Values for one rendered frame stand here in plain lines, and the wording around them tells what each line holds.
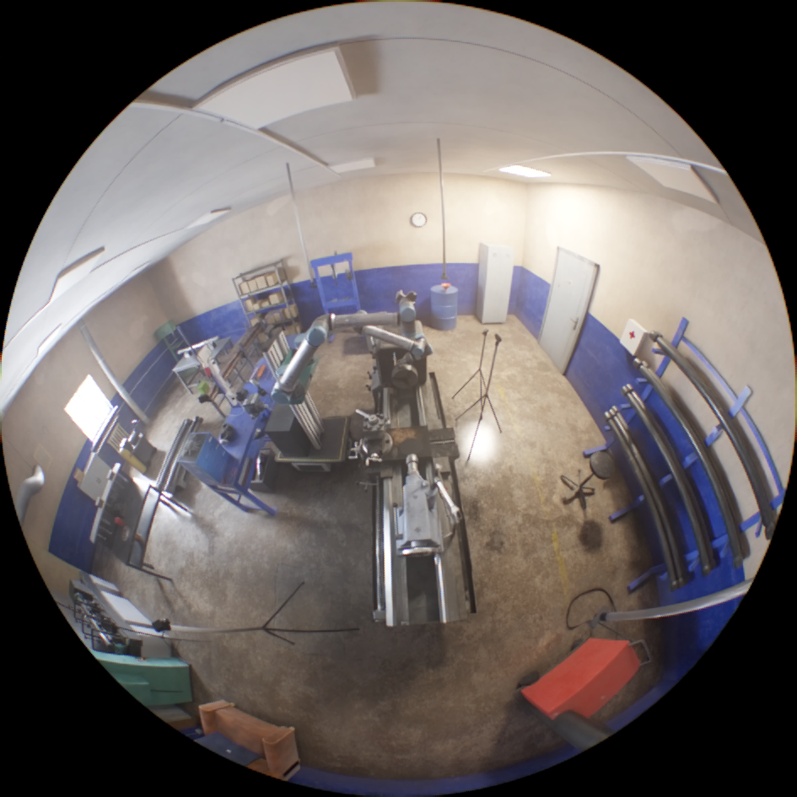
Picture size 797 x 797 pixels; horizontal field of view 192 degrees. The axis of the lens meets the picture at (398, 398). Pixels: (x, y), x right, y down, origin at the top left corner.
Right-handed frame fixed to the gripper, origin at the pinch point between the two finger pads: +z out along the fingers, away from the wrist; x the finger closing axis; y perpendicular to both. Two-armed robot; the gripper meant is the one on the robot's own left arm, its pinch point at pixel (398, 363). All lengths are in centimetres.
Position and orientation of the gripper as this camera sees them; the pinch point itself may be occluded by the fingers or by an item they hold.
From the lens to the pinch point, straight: 222.9
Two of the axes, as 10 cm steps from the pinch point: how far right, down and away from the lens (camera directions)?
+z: -8.9, 3.5, 2.9
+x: -0.4, -7.1, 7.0
